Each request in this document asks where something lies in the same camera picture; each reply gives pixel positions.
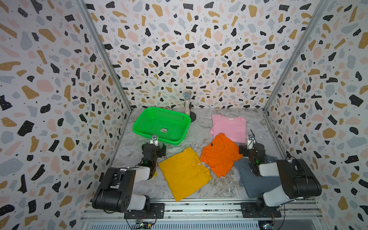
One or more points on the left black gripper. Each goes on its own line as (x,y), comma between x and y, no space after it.
(160,151)

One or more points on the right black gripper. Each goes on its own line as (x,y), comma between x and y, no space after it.
(245,150)

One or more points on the grey-blue t-shirt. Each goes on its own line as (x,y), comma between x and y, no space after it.
(254,185)

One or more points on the orange t-shirt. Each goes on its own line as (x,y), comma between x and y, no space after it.
(220,155)

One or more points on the yellow t-shirt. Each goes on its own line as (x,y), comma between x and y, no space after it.
(185,174)

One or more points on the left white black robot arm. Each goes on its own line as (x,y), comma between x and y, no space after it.
(115,192)

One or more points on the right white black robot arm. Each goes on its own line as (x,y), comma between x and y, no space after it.
(297,181)

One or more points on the green plastic basket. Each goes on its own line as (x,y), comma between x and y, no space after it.
(169,126)

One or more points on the pink folded t-shirt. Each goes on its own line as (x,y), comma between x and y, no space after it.
(234,128)

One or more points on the right circuit board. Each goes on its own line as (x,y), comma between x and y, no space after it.
(266,225)

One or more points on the circuit board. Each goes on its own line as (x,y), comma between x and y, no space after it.
(143,225)
(266,225)

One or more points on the left circuit board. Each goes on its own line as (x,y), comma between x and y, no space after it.
(143,225)

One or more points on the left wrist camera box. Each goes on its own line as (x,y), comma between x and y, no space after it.
(154,140)

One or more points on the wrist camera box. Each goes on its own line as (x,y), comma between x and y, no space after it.
(251,141)
(154,140)

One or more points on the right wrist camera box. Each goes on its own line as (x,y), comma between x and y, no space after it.
(251,141)

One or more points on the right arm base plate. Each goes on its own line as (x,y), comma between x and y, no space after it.
(254,210)

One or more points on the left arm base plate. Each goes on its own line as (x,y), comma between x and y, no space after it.
(150,211)

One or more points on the aluminium mounting rail frame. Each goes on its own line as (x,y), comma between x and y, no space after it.
(209,214)

